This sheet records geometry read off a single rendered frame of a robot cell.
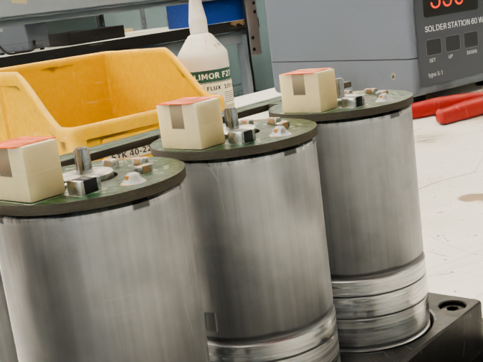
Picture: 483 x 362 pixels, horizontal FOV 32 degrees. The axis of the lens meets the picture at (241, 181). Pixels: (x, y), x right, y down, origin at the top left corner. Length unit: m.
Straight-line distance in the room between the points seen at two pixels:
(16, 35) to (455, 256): 2.67
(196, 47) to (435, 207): 0.27
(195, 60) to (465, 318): 0.40
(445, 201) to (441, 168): 0.06
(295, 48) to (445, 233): 0.37
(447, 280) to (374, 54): 0.35
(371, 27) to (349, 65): 0.04
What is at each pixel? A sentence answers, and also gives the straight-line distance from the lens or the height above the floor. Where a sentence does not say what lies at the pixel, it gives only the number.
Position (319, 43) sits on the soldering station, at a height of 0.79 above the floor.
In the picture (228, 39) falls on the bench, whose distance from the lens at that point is 3.41.
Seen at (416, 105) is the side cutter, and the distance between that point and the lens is 0.50.
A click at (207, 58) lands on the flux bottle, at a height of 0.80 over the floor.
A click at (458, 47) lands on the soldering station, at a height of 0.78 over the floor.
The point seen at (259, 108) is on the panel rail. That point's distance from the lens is 0.15.
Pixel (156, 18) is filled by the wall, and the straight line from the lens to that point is 5.88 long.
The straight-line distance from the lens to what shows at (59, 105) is 0.54.
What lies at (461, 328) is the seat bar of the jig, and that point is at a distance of 0.16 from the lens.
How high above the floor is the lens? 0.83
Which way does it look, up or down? 12 degrees down
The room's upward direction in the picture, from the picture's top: 7 degrees counter-clockwise
